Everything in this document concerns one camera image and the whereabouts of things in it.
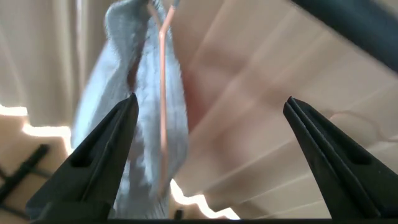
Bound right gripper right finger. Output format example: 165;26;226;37
282;95;398;218

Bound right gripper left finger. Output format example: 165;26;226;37
26;92;140;220

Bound pale grey shorts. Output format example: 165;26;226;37
70;0;190;218

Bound pink clothes hanger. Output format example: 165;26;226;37
146;0;181;197

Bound black clothes rack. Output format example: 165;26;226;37
0;0;398;220

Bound beige curtain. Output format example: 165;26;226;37
0;0;398;220

